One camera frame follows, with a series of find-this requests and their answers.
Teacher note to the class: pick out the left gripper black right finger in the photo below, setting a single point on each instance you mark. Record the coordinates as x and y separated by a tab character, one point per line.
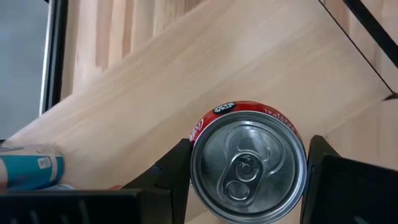
348	193

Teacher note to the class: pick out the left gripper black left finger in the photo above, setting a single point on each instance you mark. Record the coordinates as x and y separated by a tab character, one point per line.
161	199

